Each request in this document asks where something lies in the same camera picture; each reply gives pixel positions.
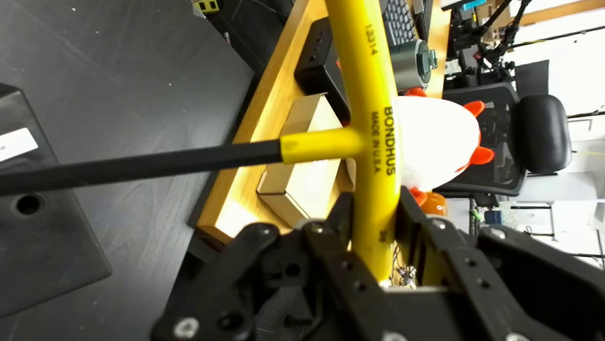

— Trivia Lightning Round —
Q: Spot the tan flat box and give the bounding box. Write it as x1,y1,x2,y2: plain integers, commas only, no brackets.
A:
253,93,355,231

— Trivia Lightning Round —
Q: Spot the black office chair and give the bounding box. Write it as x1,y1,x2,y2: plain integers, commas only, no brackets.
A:
440,81,573,197

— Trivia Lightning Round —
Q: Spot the wooden desk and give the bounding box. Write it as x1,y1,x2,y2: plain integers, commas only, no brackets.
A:
194,0,455,246

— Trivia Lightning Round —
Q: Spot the yellow T-handle screwdriver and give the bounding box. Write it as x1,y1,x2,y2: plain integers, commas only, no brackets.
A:
0,0,404,284

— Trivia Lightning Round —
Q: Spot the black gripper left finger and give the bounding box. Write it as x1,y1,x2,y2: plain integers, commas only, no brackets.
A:
149,189,404,341

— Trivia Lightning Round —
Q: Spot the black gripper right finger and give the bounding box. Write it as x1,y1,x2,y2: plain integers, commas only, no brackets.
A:
395,187,605,341

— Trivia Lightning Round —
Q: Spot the black box red label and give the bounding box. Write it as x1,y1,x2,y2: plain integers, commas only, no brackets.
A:
293,17,355,127

